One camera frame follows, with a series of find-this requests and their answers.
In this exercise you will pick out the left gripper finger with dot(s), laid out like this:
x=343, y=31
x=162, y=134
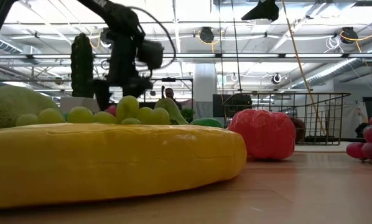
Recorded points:
x=102, y=93
x=137, y=87

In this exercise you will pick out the black background gantry frame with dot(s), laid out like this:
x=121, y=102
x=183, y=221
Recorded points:
x=169, y=79

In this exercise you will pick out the black background monitor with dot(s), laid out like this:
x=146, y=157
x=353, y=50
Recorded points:
x=218, y=105

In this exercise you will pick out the green grape bunch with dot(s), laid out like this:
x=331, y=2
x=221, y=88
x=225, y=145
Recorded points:
x=80, y=115

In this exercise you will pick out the green artificial cactus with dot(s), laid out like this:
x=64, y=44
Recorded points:
x=81, y=68

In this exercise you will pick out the yellow banana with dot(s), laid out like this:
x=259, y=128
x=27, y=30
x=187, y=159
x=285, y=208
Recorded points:
x=111, y=161

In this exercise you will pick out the speckled green pear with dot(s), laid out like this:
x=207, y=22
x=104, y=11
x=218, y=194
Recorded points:
x=173, y=113

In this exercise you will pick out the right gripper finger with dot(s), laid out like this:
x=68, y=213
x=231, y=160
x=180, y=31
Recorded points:
x=256, y=14

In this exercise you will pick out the small green background plant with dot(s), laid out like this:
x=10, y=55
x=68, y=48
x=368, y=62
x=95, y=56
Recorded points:
x=188, y=115

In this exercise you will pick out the green lime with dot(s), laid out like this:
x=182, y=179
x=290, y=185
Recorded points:
x=66, y=117
x=206, y=122

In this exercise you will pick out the large light green pear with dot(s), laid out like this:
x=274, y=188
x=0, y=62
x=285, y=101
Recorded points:
x=12, y=105

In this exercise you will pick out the person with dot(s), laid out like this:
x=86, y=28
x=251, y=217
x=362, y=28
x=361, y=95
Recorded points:
x=170, y=93

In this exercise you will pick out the white round plate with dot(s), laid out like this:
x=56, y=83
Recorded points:
x=323, y=147

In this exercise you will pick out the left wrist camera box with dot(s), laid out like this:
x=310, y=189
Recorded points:
x=150, y=54

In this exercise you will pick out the white hexagonal planter pot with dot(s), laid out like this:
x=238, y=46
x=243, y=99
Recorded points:
x=77, y=104

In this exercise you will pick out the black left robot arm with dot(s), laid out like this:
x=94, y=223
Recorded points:
x=117, y=15

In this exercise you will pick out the orange bell pepper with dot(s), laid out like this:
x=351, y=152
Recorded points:
x=263, y=133

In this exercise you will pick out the white hanging sheet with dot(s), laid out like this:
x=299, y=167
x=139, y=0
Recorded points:
x=349, y=121

